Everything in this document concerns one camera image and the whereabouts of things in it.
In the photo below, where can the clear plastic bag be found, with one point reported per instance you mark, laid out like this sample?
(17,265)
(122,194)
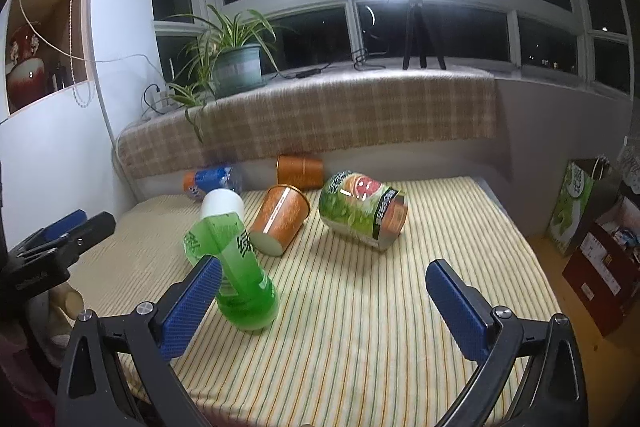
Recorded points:
(630,167)

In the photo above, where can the green instant noodle cup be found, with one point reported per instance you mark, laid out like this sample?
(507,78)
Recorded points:
(362,207)

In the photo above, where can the black tripod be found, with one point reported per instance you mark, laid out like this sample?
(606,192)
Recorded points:
(415,22)

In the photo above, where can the white power strip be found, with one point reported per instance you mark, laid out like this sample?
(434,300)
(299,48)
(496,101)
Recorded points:
(165,102)

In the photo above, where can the striped yellow mat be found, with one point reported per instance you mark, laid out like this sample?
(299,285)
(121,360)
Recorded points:
(360,307)

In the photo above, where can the potted spider plant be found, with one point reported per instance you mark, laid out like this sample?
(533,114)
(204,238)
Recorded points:
(237,67)

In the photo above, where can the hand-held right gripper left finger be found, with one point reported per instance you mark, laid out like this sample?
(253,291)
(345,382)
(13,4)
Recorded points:
(190,304)

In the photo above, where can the orange paper cup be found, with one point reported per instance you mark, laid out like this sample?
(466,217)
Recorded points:
(280,217)
(300,172)

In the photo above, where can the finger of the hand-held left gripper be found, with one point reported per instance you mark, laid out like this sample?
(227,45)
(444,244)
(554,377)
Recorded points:
(97,227)
(65,222)

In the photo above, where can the green bottle with white cap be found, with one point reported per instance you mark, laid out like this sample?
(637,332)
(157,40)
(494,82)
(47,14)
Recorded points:
(245,292)

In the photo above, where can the green paper bag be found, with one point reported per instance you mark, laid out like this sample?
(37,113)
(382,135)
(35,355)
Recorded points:
(572,207)

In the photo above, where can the plaid blanket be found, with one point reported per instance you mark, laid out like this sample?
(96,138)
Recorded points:
(350,117)

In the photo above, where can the person's left hand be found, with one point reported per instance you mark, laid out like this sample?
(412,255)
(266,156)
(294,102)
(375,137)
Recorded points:
(66,299)

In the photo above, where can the white framed window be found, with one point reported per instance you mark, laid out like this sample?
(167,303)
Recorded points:
(350,14)

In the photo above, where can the dark red cardboard box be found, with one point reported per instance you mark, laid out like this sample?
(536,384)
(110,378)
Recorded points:
(600,277)

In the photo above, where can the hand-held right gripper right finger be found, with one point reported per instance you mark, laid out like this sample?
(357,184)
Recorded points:
(457,312)

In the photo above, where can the dark red cloth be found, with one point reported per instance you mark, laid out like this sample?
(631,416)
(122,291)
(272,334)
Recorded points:
(25,382)

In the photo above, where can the red and white ornament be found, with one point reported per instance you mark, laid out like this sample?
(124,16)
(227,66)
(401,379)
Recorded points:
(25,72)

